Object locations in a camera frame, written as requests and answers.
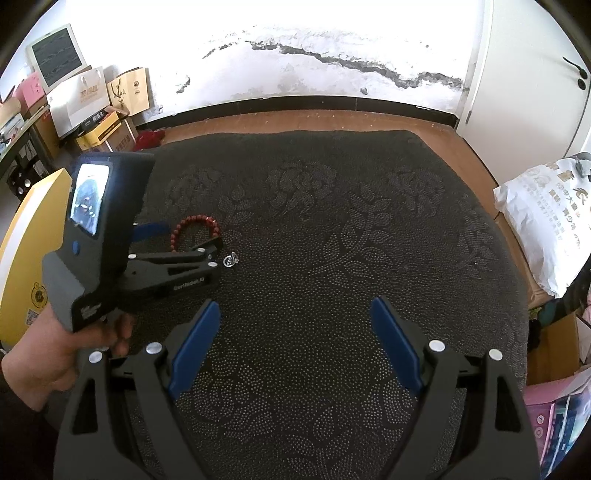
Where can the red cloth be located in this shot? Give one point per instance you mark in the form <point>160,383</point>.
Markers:
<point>150,140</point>

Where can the white framed monitor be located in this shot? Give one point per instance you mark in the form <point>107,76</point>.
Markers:
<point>57,57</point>

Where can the yellow cardboard box white inside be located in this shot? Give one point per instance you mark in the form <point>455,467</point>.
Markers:
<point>23,258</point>

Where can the black speaker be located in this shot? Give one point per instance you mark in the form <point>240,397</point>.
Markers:
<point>25,184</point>

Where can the person's left hand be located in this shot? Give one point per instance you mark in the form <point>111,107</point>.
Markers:
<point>51,350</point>

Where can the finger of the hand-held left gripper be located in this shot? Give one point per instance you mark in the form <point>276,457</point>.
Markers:
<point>150,230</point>
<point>184,261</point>

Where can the brown paper bag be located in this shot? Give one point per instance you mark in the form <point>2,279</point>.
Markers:
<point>129,92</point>

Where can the white door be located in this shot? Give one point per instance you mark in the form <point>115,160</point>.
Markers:
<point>521,60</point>

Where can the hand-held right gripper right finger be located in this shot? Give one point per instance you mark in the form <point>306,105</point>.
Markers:
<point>397,341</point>

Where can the yellow brown carton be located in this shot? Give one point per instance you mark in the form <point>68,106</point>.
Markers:
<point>108,136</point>

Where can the dark patterned mat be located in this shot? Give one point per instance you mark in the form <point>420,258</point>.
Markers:
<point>323,254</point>

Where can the white paper bag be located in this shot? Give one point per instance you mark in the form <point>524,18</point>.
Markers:
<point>78,104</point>

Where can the dark desk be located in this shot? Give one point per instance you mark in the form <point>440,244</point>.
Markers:
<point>18,143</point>

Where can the brown cardboard box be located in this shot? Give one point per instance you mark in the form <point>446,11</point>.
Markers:
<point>531,286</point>

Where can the pink box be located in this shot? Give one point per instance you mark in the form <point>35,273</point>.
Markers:
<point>30,92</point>

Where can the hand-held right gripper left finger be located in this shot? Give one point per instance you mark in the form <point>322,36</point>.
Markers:
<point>196,341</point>

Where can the white printed sack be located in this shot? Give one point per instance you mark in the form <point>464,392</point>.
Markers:
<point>540,221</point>

